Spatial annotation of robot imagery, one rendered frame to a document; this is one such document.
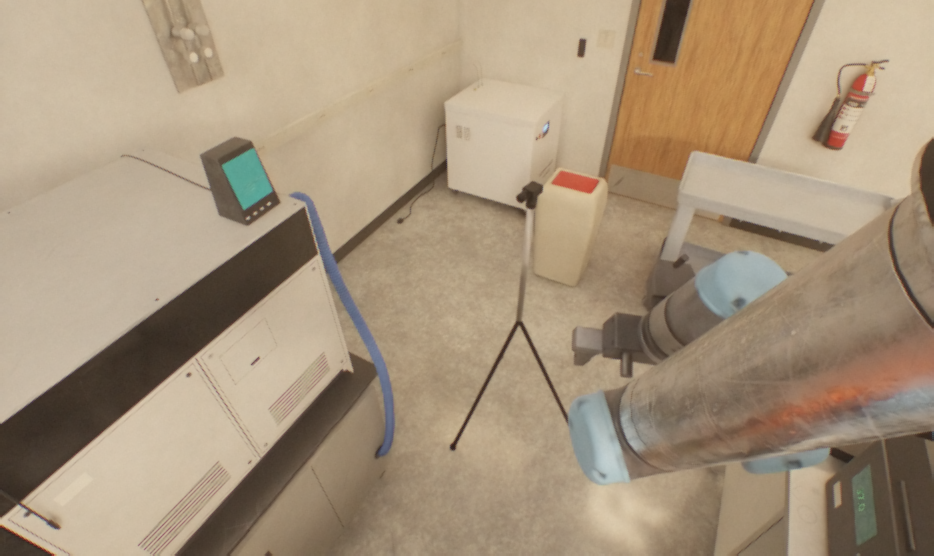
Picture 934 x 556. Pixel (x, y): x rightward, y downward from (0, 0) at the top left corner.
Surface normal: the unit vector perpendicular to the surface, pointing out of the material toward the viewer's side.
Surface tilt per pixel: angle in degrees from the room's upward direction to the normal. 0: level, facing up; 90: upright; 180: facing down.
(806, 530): 0
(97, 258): 0
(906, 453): 51
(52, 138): 90
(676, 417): 92
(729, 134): 90
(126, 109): 90
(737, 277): 25
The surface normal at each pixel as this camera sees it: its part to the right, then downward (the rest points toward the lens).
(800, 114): -0.48, 0.58
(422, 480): 0.00, -0.76
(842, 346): -0.97, 0.19
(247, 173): 0.88, 0.16
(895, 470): -0.69, -0.72
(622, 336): 0.07, -0.42
